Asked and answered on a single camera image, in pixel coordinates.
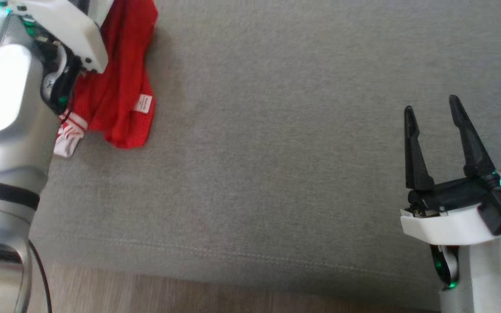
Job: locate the red white basketball jersey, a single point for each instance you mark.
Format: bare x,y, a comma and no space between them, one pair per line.
120,65

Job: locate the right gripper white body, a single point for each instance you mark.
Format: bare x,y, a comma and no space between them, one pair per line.
450,226

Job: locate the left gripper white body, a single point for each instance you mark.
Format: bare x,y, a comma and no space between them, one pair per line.
65,30

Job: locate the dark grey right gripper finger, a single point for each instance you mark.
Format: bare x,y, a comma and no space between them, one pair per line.
472,148
416,165

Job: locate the large grey sofa seat cushion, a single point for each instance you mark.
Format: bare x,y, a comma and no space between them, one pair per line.
276,152

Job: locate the left robot arm silver white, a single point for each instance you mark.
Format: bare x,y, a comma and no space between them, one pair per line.
7,108

